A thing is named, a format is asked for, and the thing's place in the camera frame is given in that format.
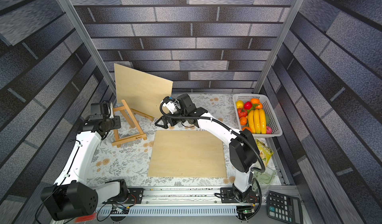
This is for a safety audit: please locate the small wooden easel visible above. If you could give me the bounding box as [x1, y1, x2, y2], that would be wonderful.
[131, 109, 154, 122]
[111, 99, 148, 148]

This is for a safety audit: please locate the plywood board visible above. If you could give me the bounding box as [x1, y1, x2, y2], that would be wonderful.
[114, 63, 173, 119]
[148, 131, 227, 178]

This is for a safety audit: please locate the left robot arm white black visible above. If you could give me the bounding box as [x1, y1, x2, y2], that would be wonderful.
[41, 101, 129, 221]

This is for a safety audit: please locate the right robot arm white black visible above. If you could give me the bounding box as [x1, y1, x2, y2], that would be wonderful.
[155, 94, 265, 203]

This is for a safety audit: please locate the yellow toy lemon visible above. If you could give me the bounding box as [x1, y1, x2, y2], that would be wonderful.
[235, 100, 244, 109]

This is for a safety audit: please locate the small orange toy fruit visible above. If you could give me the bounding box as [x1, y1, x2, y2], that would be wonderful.
[239, 117, 248, 126]

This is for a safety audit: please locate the red toy apple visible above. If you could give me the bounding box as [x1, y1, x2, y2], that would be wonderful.
[243, 101, 253, 110]

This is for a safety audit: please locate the orange toy fruit top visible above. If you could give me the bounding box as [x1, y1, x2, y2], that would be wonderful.
[250, 98, 263, 109]

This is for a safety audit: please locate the yellow toy banana bunch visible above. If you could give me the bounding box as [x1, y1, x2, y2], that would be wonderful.
[248, 109, 267, 134]

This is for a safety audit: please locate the yellow snack bag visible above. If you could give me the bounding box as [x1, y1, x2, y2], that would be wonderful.
[255, 139, 274, 167]

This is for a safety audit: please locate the white plastic basket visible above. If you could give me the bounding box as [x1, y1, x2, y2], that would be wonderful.
[232, 94, 283, 138]

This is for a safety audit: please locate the green plastic container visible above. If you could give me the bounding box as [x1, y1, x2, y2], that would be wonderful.
[253, 167, 277, 185]

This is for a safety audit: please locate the black calculator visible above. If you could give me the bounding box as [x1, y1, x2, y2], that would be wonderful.
[266, 191, 304, 224]

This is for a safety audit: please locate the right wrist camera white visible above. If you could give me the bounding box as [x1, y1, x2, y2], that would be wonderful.
[163, 97, 181, 115]

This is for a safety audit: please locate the aluminium rail base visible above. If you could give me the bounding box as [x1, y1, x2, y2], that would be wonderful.
[61, 186, 312, 224]

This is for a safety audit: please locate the black corrugated cable right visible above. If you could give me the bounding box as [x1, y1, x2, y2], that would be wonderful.
[159, 96, 266, 220]

